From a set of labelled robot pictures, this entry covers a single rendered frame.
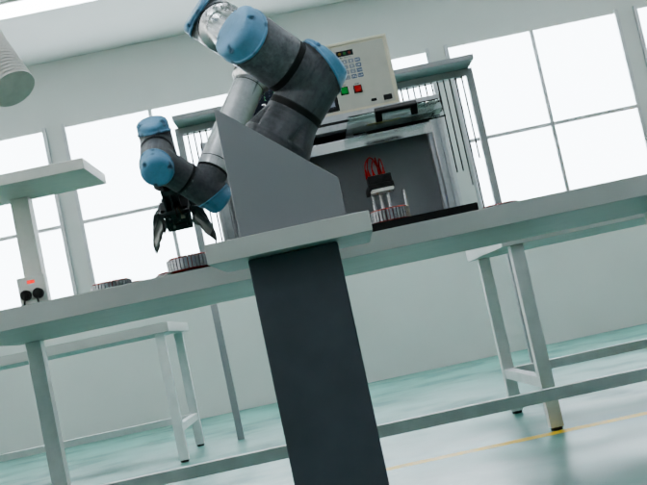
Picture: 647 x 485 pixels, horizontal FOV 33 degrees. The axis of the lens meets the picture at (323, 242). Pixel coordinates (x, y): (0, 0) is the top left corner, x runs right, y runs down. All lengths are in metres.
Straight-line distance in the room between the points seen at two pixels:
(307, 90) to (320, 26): 7.43
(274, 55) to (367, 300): 7.18
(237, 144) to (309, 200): 0.18
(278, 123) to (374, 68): 0.94
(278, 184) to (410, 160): 1.11
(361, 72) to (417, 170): 0.33
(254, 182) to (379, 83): 1.04
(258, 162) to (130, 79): 7.56
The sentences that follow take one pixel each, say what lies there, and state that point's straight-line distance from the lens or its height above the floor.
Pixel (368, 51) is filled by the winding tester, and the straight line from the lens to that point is 3.07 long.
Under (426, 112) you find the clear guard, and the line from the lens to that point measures 2.77.
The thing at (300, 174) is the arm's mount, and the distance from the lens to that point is 2.08.
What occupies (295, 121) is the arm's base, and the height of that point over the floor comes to 0.96.
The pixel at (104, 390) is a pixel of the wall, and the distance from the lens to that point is 9.43.
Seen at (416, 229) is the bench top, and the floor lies 0.73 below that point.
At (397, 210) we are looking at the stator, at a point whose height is 0.81.
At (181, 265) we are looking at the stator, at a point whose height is 0.76.
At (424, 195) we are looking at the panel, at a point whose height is 0.86.
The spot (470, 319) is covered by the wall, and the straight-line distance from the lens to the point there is 9.33.
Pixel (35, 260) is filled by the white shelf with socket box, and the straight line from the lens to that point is 3.64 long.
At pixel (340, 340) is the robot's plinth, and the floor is 0.52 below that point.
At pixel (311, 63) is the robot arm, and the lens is 2.19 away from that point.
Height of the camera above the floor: 0.55
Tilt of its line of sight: 4 degrees up
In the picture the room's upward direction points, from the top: 12 degrees counter-clockwise
